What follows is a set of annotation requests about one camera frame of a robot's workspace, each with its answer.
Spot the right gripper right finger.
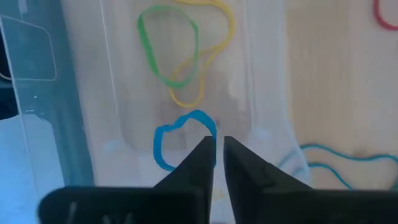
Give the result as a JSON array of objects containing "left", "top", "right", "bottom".
[{"left": 223, "top": 136, "right": 398, "bottom": 224}]

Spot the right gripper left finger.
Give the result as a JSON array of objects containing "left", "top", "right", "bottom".
[{"left": 37, "top": 136, "right": 217, "bottom": 224}]

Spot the blue rubber band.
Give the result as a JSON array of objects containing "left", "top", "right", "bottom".
[{"left": 152, "top": 109, "right": 218, "bottom": 172}]

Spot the clear plastic bin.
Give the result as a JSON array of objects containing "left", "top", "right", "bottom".
[{"left": 0, "top": 0, "right": 312, "bottom": 224}]

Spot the green rubber band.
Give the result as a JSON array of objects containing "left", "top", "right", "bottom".
[{"left": 137, "top": 4, "right": 200, "bottom": 90}]

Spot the yellow rubber band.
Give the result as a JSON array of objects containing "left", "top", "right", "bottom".
[{"left": 169, "top": 0, "right": 236, "bottom": 110}]

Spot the red rubber band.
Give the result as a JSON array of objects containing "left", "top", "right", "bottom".
[{"left": 373, "top": 0, "right": 398, "bottom": 32}]

